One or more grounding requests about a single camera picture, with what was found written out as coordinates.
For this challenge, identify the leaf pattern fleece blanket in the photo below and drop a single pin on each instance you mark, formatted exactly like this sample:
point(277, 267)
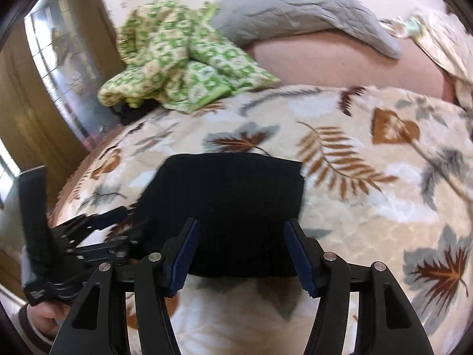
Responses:
point(388, 176)

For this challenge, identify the black pants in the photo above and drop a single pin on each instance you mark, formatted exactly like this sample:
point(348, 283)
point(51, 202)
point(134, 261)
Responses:
point(241, 201)

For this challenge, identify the green checkered quilt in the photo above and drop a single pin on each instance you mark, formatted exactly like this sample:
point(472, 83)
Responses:
point(173, 55)

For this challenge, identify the grey quilted pillow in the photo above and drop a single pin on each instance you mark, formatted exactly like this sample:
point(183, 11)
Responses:
point(247, 21)

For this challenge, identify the cream crumpled cloth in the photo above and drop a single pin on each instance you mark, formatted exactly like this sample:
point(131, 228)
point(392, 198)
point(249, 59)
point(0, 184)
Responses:
point(445, 40)

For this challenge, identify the wooden glass door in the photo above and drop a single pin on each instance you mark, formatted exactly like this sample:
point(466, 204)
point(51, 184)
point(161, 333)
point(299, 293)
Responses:
point(56, 57)

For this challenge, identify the left hand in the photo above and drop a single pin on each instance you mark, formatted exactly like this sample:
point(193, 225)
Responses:
point(48, 316)

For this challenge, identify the pink bed sheet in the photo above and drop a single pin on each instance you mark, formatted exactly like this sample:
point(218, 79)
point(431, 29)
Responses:
point(333, 59)

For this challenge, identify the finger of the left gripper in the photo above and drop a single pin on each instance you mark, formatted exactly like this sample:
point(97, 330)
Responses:
point(92, 223)
point(125, 247)

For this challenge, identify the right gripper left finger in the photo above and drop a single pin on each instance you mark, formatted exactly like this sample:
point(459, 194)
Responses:
point(97, 322)

